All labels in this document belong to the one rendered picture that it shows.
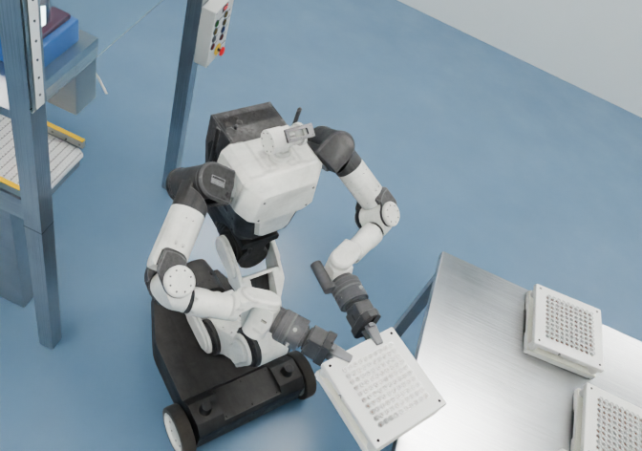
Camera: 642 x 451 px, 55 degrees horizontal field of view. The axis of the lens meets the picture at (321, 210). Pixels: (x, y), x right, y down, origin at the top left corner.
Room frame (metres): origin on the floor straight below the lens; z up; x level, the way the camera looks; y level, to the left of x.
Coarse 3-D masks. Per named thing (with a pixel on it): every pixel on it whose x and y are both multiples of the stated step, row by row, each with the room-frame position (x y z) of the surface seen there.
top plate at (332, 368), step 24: (384, 336) 0.95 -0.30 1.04; (336, 360) 0.82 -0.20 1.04; (384, 360) 0.88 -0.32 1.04; (408, 360) 0.91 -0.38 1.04; (336, 384) 0.76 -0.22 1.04; (408, 384) 0.84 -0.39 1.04; (432, 384) 0.87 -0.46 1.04; (360, 408) 0.72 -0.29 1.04; (384, 408) 0.75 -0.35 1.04; (432, 408) 0.81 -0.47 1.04; (384, 432) 0.69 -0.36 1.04
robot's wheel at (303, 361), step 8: (296, 352) 1.29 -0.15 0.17; (296, 360) 1.24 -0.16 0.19; (304, 360) 1.25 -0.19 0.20; (304, 368) 1.22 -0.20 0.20; (304, 376) 1.19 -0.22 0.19; (312, 376) 1.21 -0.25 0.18; (304, 384) 1.18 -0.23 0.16; (312, 384) 1.19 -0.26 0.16; (304, 392) 1.17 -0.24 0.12; (312, 392) 1.18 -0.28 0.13
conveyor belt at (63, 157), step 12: (0, 120) 1.25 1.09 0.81; (0, 132) 1.20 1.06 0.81; (0, 144) 1.16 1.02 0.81; (12, 144) 1.18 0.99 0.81; (60, 144) 1.26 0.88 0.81; (0, 156) 1.12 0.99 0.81; (12, 156) 1.14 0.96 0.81; (60, 156) 1.22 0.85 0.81; (72, 156) 1.24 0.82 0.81; (0, 168) 1.07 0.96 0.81; (12, 168) 1.09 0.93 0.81; (60, 168) 1.17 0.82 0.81; (12, 180) 1.06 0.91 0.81; (60, 180) 1.15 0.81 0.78
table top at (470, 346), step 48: (432, 288) 1.35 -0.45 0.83; (480, 288) 1.42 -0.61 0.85; (432, 336) 1.15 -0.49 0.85; (480, 336) 1.23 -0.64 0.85; (624, 336) 1.50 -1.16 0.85; (480, 384) 1.06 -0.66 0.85; (528, 384) 1.14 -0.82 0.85; (576, 384) 1.21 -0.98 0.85; (624, 384) 1.30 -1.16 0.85; (432, 432) 0.85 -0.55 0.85; (480, 432) 0.91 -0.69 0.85; (528, 432) 0.98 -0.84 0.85
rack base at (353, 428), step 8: (320, 376) 0.78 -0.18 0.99; (328, 384) 0.77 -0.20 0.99; (328, 392) 0.76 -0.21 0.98; (336, 400) 0.74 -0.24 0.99; (336, 408) 0.73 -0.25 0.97; (344, 408) 0.73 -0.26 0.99; (344, 416) 0.71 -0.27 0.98; (352, 424) 0.70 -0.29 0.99; (416, 424) 0.77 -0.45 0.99; (352, 432) 0.69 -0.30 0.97; (360, 432) 0.69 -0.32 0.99; (360, 440) 0.67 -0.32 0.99; (392, 440) 0.70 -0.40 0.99
